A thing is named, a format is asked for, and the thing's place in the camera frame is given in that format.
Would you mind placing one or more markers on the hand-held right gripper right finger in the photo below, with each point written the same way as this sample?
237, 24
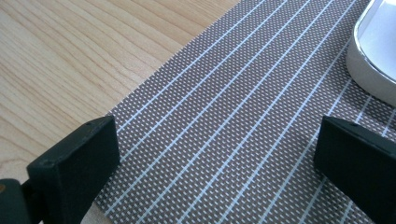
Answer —
358, 165

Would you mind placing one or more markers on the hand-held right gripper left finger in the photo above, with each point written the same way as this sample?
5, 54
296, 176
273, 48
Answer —
71, 168

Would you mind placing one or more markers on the white square plate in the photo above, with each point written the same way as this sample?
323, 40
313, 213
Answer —
379, 40

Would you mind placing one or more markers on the brown white-striped woven placemat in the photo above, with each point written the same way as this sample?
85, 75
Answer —
233, 124

